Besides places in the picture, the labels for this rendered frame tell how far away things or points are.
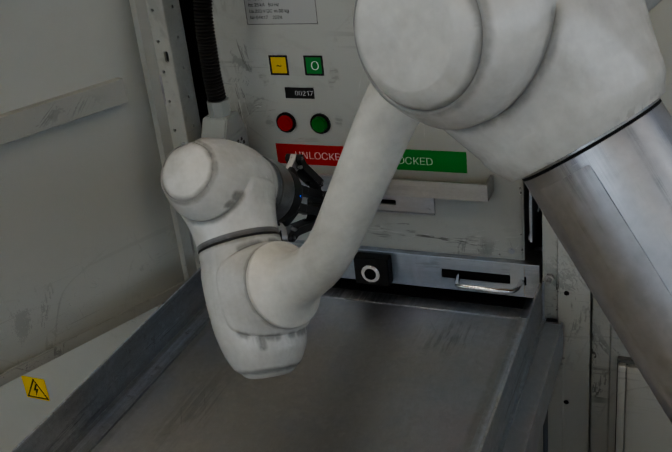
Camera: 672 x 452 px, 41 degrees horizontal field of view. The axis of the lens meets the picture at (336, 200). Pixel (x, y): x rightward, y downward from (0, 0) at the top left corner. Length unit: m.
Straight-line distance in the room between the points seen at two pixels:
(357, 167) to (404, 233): 0.58
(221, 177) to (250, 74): 0.45
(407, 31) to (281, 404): 0.84
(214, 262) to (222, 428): 0.30
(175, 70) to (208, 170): 0.47
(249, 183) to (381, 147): 0.23
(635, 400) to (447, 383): 0.31
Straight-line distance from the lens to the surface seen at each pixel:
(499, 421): 1.16
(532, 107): 0.54
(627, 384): 1.44
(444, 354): 1.35
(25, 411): 2.08
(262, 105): 1.46
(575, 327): 1.42
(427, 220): 1.43
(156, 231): 1.58
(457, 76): 0.51
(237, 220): 1.05
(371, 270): 1.46
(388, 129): 0.86
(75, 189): 1.47
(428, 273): 1.46
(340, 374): 1.32
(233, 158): 1.04
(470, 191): 1.34
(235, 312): 1.02
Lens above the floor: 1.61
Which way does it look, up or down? 24 degrees down
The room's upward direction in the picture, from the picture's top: 6 degrees counter-clockwise
